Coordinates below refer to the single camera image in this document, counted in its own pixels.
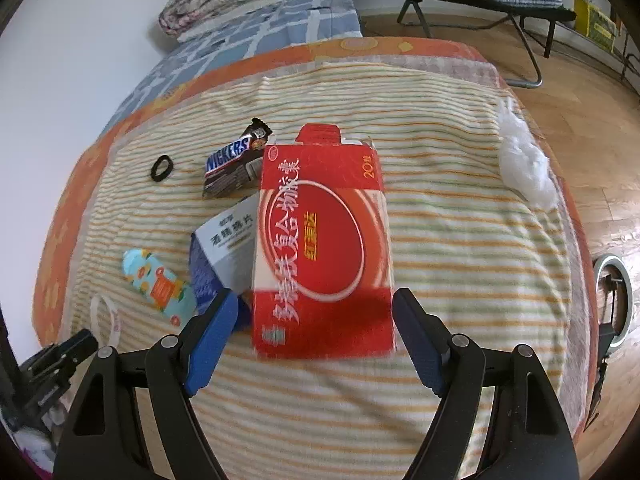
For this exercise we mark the white cotton wad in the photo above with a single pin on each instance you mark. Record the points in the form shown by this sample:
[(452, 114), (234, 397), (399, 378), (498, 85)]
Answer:
[(525, 170)]

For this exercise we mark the yellow box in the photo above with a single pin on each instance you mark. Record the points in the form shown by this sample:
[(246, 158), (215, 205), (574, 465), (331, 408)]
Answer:
[(600, 25)]

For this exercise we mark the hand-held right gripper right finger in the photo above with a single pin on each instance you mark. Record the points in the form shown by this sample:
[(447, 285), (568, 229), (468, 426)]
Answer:
[(417, 340)]

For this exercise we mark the chocolate bar wrapper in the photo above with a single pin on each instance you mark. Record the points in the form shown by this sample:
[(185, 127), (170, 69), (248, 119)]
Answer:
[(230, 160)]

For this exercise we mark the cream striped cloth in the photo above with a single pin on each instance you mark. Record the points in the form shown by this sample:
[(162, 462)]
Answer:
[(450, 260)]

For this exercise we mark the beige fringed blanket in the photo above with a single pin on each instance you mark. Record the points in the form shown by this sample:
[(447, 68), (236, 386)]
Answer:
[(475, 72)]

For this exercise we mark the blue checked sheet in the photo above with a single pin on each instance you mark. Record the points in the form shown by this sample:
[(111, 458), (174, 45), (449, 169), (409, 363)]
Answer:
[(260, 30)]

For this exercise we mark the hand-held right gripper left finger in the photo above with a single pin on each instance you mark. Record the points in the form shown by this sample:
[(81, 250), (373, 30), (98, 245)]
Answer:
[(215, 330)]

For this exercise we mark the orange bedsheet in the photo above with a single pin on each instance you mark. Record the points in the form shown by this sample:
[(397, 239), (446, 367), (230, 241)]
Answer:
[(65, 210)]

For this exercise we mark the red medicine box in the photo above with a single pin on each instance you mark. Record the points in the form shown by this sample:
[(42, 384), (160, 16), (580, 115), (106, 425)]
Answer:
[(325, 240)]

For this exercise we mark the light blue fruit-print packet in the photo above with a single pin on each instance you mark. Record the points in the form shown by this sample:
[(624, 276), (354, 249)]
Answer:
[(160, 287)]

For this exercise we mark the black folding lounger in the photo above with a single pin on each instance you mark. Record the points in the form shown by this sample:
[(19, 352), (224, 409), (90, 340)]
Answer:
[(530, 10)]

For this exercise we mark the white and blue box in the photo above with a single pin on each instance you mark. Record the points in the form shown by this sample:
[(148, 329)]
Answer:
[(230, 245)]

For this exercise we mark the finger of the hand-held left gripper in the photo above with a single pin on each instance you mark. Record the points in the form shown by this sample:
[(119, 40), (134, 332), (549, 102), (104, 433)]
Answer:
[(67, 352)]

